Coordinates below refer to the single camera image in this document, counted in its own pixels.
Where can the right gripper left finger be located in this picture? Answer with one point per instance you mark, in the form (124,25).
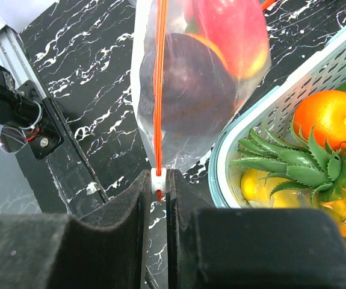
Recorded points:
(103,249)

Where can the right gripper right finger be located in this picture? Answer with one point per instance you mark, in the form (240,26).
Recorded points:
(249,248)

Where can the orange fruit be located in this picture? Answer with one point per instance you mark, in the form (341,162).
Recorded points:
(324,113)

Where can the clear orange-zip bag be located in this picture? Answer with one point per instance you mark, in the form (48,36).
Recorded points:
(154,20)

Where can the yellow lemon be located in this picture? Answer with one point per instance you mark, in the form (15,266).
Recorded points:
(256,191)

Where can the small orange pineapple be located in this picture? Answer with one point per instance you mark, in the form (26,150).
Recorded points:
(305,166)

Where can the light blue plastic basket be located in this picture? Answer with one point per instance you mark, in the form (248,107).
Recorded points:
(325,70)

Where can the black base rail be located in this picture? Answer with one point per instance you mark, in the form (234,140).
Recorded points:
(42,167)

